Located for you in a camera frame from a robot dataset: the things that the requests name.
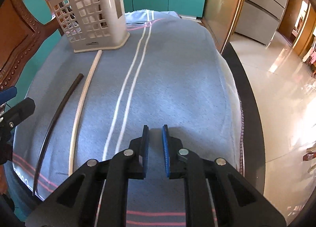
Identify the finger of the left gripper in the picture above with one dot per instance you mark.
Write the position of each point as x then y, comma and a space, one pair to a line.
17, 114
7, 95

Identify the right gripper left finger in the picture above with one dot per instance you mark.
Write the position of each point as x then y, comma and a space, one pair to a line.
96, 193

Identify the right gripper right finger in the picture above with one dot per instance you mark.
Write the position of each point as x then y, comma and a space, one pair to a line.
216, 194

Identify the black chopstick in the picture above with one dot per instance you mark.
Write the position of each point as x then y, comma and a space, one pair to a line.
50, 129

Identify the white chopstick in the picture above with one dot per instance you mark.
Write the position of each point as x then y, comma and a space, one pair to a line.
80, 110

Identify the beige plastic utensil basket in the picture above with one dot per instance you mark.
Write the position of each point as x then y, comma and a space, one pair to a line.
91, 25

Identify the carved wooden chair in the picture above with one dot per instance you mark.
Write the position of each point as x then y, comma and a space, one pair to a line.
21, 37

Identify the blue striped cloth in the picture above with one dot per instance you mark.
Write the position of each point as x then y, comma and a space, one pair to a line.
168, 72

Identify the grey multi-door refrigerator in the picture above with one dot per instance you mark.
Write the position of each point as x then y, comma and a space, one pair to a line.
259, 19

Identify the glass sliding door wooden frame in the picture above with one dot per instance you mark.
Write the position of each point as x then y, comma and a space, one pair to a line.
220, 17

